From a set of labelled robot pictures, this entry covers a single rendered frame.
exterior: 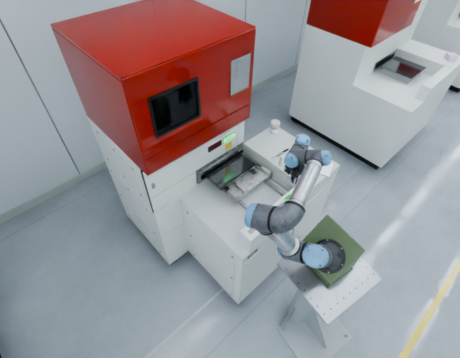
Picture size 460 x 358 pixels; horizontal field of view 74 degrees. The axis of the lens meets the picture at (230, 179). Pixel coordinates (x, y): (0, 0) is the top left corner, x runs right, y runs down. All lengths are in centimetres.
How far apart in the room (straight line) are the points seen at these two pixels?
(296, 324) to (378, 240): 116
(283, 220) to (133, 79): 86
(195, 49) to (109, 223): 207
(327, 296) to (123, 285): 168
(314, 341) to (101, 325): 160
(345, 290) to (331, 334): 82
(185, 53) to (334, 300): 148
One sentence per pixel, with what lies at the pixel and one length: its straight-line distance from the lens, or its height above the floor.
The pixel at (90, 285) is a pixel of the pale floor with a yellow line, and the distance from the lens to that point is 290.
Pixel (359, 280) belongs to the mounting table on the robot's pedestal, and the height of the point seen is 82.
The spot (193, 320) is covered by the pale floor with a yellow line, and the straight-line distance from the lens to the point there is 260.
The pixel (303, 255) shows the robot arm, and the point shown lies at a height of 107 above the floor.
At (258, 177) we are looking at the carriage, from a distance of 216.
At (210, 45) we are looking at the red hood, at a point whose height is 181.
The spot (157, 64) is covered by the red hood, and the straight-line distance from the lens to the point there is 146.
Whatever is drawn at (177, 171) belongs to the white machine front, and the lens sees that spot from 195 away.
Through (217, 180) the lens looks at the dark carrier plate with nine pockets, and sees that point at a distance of 211.
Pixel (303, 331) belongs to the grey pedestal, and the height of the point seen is 1.
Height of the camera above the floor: 247
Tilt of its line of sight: 48 degrees down
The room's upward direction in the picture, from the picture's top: 1 degrees clockwise
